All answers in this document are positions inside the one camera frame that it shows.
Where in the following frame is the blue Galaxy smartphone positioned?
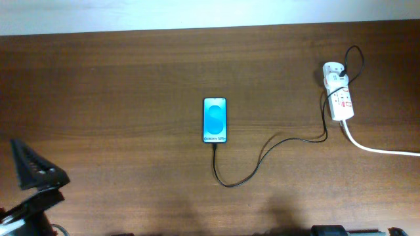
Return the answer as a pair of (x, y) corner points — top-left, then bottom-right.
(203, 97), (227, 144)

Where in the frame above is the black charging cable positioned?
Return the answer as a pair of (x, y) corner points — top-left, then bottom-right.
(211, 45), (366, 188)

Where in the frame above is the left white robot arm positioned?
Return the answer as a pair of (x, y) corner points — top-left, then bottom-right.
(1, 139), (70, 235)

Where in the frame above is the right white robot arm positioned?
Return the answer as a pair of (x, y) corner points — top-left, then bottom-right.
(310, 225), (387, 236)

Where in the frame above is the white USB charger plug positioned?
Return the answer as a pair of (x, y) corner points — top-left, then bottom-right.
(322, 62), (349, 90)

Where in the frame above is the white power strip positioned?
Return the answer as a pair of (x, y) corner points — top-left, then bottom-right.
(322, 61), (356, 121)

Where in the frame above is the white power strip cord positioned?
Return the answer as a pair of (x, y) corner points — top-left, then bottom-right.
(341, 119), (420, 157)

